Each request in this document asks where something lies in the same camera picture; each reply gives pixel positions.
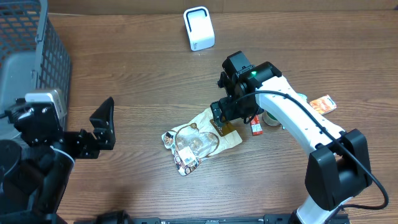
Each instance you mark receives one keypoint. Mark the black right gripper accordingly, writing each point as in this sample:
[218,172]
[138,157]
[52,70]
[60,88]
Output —
[226,105]

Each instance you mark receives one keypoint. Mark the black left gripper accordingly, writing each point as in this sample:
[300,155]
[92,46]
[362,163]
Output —
[102,130]

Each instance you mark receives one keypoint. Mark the red snack stick packet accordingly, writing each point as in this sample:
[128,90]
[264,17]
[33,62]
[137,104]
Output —
[256,126]

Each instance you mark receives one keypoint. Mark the green lid jar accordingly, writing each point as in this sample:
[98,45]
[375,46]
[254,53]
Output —
[270,119]

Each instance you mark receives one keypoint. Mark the teal snack packet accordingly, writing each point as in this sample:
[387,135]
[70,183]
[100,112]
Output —
[304,97]

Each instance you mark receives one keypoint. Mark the beige nut snack pouch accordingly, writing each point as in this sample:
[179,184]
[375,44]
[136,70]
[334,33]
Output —
[198,140]

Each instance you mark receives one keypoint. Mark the orange small carton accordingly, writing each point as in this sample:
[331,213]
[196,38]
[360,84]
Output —
[323,105]

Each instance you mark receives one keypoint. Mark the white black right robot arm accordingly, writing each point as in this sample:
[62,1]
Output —
[338,161]

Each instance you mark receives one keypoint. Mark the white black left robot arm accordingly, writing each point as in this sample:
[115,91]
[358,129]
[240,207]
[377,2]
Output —
[34,179]

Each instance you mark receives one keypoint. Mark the white barcode scanner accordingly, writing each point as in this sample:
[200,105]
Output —
[199,28]

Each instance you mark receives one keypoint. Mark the grey plastic mesh basket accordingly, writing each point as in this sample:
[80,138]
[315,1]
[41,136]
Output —
[33,55]

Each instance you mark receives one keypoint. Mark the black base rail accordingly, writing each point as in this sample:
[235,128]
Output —
[121,217]

